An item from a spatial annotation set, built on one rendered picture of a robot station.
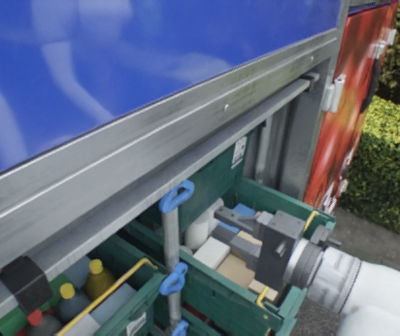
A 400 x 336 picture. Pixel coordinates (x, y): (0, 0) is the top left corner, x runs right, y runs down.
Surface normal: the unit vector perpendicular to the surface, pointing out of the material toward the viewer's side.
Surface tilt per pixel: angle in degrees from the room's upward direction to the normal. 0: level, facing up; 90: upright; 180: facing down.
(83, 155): 90
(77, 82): 90
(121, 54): 90
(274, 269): 87
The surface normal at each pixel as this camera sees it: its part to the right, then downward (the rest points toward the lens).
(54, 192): 0.81, 0.34
